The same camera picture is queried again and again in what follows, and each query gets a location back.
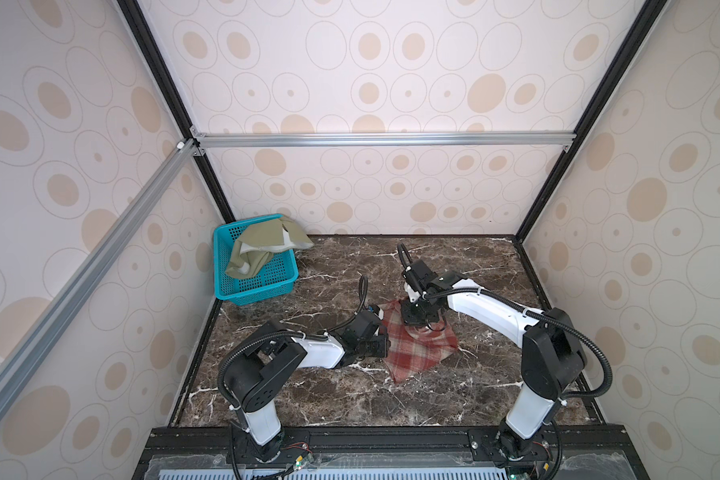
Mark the red plaid skirt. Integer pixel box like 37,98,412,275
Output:
382,300,459,384

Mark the olive green skirt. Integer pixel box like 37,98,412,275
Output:
225,216,314,280

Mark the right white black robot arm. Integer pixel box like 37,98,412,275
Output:
397,243,614,451

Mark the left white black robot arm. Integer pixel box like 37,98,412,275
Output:
217,275,390,447

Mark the teal plastic basket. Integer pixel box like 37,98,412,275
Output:
212,214,300,301

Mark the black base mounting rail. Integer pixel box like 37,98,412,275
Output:
133,424,648,479

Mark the horizontal aluminium back rail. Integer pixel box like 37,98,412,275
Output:
196,131,576,149

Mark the diagonal aluminium left rail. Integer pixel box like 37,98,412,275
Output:
0,138,199,421

